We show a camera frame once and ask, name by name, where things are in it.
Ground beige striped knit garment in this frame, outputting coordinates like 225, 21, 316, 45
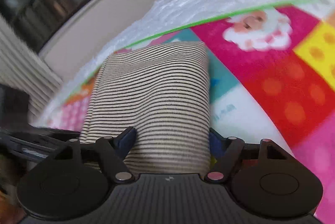
80, 42, 210, 175

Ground white pleated curtain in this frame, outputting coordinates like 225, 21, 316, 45
1, 17, 63, 121

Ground colourful cartoon play mat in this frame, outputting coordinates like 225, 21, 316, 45
39, 0, 335, 224

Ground white quilted bed cover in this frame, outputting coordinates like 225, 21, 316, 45
31, 0, 334, 127

